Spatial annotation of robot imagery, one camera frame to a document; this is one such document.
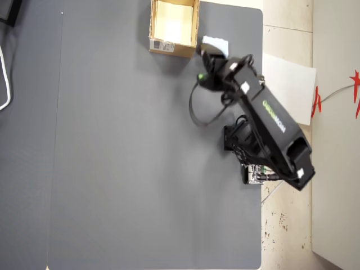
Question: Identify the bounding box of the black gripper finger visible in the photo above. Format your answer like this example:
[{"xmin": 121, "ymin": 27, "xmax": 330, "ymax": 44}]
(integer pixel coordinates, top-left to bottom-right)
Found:
[
  {"xmin": 196, "ymin": 71, "xmax": 210, "ymax": 87},
  {"xmin": 196, "ymin": 42, "xmax": 226, "ymax": 61}
]

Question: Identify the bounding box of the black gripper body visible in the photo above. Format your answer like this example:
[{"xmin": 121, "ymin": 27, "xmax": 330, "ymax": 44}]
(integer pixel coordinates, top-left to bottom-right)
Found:
[{"xmin": 204, "ymin": 52, "xmax": 230, "ymax": 92}]

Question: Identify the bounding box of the open cardboard box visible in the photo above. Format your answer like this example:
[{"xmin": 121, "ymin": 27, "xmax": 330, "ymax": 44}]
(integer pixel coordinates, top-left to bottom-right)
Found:
[{"xmin": 148, "ymin": 0, "xmax": 200, "ymax": 59}]

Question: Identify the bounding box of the white paper sheet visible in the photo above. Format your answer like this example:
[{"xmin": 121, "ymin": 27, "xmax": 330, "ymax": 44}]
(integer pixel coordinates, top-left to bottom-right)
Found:
[{"xmin": 262, "ymin": 53, "xmax": 317, "ymax": 127}]

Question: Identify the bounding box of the motor controller board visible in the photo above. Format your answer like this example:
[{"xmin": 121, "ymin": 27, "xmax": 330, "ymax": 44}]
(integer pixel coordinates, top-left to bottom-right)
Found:
[{"xmin": 243, "ymin": 164, "xmax": 279, "ymax": 186}]

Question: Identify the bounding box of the dark grey textured mat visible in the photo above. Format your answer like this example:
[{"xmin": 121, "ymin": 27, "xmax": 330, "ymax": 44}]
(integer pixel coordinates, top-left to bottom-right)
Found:
[
  {"xmin": 46, "ymin": 0, "xmax": 264, "ymax": 270},
  {"xmin": 0, "ymin": 0, "xmax": 64, "ymax": 270}
]

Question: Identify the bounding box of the black sleeved camera cable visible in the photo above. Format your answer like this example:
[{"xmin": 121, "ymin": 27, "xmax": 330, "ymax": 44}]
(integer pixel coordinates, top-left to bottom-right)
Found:
[{"xmin": 188, "ymin": 81, "xmax": 231, "ymax": 128}]

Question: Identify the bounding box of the grey floor cable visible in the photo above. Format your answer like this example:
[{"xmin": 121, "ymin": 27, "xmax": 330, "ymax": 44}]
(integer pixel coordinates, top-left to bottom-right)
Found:
[{"xmin": 320, "ymin": 84, "xmax": 357, "ymax": 104}]

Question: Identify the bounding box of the white board cable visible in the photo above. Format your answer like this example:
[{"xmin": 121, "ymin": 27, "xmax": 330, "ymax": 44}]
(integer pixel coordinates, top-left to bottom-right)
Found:
[{"xmin": 260, "ymin": 179, "xmax": 284, "ymax": 203}]

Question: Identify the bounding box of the white looped cable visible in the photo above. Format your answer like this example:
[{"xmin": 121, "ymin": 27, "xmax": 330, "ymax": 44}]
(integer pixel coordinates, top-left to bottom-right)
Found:
[{"xmin": 0, "ymin": 44, "xmax": 12, "ymax": 111}]

